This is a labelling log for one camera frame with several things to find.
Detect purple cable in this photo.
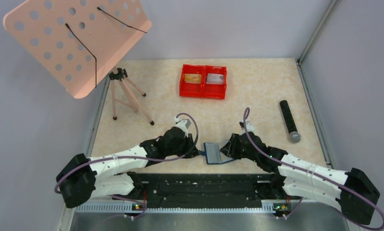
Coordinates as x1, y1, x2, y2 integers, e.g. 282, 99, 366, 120
243, 107, 384, 231
54, 113, 200, 220

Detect gold card in bin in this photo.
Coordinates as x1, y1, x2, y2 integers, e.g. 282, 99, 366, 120
184, 73, 202, 84

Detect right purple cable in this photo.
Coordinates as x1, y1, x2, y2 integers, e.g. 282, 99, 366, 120
243, 107, 384, 231

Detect navy blue card holder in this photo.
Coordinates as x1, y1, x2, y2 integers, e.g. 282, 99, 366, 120
201, 141, 235, 165

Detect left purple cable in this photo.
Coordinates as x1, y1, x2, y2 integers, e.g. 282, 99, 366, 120
54, 113, 200, 220

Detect silver card in bin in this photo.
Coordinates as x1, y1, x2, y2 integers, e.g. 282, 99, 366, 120
205, 73, 224, 85

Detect pink tripod stand legs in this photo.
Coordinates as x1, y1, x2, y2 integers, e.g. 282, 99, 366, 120
108, 66, 155, 126

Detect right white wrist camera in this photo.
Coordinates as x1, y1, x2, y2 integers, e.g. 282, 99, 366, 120
239, 121, 255, 135

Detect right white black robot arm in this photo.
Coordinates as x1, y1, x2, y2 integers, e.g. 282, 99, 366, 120
220, 132, 380, 225

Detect red plastic bin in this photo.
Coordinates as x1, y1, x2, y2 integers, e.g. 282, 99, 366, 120
179, 64, 204, 98
202, 65, 227, 100

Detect right red plastic bin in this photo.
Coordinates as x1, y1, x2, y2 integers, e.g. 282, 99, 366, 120
202, 65, 227, 100

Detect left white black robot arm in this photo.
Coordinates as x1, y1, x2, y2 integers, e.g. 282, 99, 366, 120
55, 127, 198, 208

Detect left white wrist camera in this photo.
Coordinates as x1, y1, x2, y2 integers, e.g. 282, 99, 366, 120
175, 119, 192, 133

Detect pink perforated music stand desk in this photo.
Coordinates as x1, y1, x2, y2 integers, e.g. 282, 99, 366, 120
3, 0, 152, 99

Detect black microphone with grey head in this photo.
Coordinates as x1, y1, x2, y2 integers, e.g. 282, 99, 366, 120
279, 100, 301, 143

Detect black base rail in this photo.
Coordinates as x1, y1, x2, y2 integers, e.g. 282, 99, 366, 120
61, 172, 296, 216

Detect left red plastic bin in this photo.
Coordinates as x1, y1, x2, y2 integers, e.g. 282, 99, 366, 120
179, 64, 204, 98

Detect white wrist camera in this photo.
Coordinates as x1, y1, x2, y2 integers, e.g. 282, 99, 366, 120
175, 119, 192, 133
239, 121, 255, 135

